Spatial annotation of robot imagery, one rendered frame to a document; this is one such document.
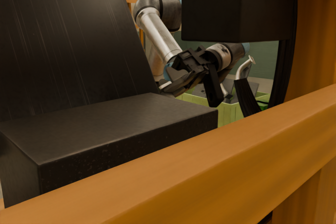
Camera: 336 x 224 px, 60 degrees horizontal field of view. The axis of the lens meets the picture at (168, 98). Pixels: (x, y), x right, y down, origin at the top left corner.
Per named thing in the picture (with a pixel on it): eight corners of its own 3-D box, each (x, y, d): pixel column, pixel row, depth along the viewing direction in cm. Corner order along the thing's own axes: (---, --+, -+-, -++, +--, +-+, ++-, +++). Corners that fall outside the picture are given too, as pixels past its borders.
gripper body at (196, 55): (166, 71, 80) (194, 56, 87) (186, 94, 79) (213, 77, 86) (176, 53, 74) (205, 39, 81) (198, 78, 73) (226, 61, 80)
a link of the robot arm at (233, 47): (242, 62, 95) (256, 43, 88) (222, 74, 88) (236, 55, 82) (225, 45, 97) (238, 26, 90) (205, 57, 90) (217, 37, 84)
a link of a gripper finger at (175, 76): (151, 77, 70) (175, 66, 77) (166, 95, 69) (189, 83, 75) (156, 69, 68) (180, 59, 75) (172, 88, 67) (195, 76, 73)
